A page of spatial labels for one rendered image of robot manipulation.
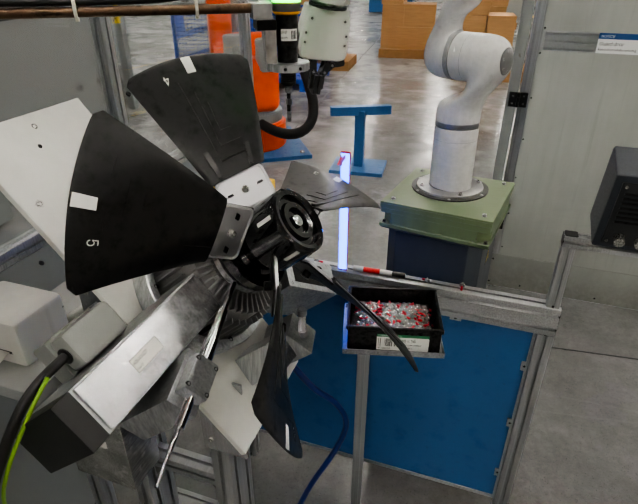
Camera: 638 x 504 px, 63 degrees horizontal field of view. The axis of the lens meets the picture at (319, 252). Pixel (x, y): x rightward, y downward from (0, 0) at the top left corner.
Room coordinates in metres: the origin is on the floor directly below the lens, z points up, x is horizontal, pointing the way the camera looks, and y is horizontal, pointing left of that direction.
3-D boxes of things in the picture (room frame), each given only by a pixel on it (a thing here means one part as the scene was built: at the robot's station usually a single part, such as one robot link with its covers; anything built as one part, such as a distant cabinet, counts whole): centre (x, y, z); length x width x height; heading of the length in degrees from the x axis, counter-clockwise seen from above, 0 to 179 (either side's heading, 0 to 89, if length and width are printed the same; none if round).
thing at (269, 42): (0.88, 0.06, 1.49); 0.09 x 0.07 x 0.10; 106
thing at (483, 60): (1.42, -0.40, 1.31); 0.19 x 0.12 x 0.24; 44
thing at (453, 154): (1.44, -0.38, 1.10); 0.19 x 0.19 x 0.18
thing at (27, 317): (0.89, 0.66, 0.92); 0.17 x 0.16 x 0.11; 71
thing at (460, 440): (1.19, -0.16, 0.45); 0.82 x 0.02 x 0.66; 71
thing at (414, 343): (1.01, -0.18, 0.85); 0.22 x 0.17 x 0.07; 85
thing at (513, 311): (1.19, -0.16, 0.82); 0.90 x 0.04 x 0.08; 71
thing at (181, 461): (0.83, 0.30, 0.56); 0.19 x 0.04 x 0.04; 71
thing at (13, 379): (0.95, 0.61, 0.85); 0.36 x 0.24 x 0.03; 161
